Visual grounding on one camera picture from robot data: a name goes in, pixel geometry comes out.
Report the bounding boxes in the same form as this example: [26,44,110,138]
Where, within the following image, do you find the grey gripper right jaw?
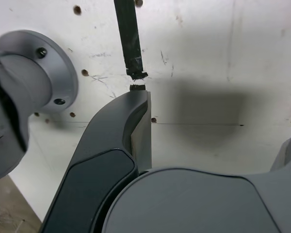
[101,128,291,233]

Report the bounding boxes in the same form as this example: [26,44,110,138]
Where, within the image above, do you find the black tape strip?
[113,0,149,92]

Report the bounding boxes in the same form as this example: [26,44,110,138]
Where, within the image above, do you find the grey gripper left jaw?
[41,90,153,233]

